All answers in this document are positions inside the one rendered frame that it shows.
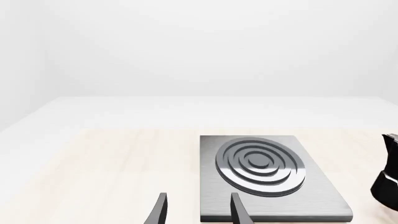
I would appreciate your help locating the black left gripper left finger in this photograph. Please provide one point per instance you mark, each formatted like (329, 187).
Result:
(159, 212)

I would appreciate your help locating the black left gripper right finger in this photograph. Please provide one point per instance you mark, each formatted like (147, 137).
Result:
(239, 212)

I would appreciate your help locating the flat black stove plate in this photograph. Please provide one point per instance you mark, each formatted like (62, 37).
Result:
(267, 163)

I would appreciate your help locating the black moka pot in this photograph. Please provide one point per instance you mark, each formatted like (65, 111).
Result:
(387, 182)

